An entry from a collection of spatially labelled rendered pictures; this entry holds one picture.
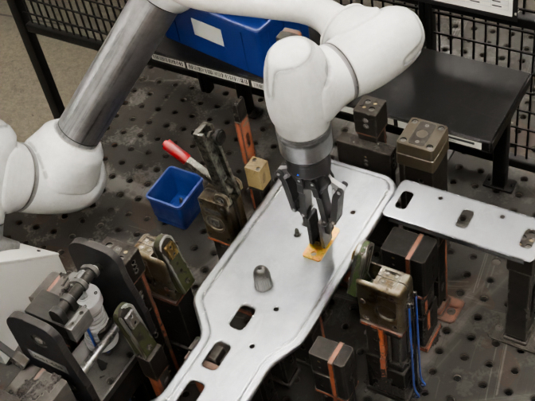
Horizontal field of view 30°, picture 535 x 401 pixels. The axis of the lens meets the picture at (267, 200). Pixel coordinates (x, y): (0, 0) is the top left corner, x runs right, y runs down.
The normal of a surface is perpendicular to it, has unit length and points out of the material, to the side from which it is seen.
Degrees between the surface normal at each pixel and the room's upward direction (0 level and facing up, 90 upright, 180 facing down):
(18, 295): 90
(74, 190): 98
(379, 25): 10
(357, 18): 4
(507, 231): 0
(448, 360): 0
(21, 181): 76
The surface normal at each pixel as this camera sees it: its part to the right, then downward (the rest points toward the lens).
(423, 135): -0.14, -0.67
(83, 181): 0.64, 0.64
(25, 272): 0.91, 0.20
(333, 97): 0.63, 0.47
